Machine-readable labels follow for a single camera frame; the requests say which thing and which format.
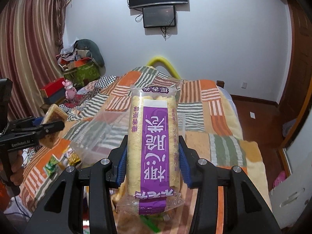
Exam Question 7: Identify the brown biscuit packet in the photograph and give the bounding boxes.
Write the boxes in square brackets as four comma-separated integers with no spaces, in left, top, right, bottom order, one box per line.
[39,104,68,149]

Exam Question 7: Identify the clear plastic storage bin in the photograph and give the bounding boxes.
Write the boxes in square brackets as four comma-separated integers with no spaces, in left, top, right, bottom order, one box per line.
[69,110,186,169]

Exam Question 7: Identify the purple rice cracker packet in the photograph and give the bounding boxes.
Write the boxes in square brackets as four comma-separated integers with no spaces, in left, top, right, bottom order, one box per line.
[117,85,184,215]

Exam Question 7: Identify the left human hand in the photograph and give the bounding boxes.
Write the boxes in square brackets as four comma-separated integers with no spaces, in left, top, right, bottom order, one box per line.
[10,150,24,186]

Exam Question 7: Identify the red shoe box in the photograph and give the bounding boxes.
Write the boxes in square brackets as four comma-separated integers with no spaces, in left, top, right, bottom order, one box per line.
[40,77,65,98]

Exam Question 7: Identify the green snack packet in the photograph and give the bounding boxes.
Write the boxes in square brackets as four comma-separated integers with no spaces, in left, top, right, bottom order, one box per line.
[43,155,59,177]

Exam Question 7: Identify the yellow snack packet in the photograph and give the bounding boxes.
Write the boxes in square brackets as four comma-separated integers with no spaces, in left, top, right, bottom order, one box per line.
[64,148,81,166]

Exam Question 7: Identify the pink plush toy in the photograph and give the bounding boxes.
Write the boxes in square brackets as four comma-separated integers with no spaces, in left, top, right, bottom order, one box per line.
[62,79,77,101]

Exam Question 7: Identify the pink slipper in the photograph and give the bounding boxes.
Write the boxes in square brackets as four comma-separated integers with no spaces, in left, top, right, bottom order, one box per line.
[272,171,286,188]

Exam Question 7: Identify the patchwork orange green blanket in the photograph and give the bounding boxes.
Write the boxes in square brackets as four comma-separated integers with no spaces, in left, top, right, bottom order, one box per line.
[21,66,270,233]

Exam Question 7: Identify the green patterned box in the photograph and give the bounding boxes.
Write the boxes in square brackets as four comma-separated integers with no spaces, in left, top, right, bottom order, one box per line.
[63,61,100,87]

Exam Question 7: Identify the checkered black white cloth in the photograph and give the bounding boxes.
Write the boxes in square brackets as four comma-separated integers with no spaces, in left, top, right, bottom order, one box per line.
[94,75,118,89]

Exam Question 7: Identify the striped red beige curtain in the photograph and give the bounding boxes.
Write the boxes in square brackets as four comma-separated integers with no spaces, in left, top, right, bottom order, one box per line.
[1,0,67,121]

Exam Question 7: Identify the brown wooden door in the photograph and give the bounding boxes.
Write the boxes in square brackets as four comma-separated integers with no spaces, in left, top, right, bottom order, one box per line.
[279,0,311,148]

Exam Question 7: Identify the yellow curved tube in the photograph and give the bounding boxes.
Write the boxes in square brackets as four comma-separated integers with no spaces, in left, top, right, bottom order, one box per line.
[146,56,181,79]

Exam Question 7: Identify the small black wall monitor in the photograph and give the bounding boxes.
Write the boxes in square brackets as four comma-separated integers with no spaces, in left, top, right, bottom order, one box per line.
[142,5,176,28]

